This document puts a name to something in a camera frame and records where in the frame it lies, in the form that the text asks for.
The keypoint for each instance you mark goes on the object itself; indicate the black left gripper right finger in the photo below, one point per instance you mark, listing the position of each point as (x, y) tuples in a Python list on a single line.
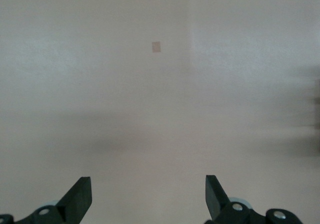
[(216, 199)]

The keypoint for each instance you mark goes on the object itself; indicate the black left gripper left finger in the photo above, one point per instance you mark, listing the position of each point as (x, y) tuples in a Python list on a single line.
[(77, 199)]

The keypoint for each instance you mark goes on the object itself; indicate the small brown tape patch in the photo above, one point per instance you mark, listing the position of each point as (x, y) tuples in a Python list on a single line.
[(156, 47)]

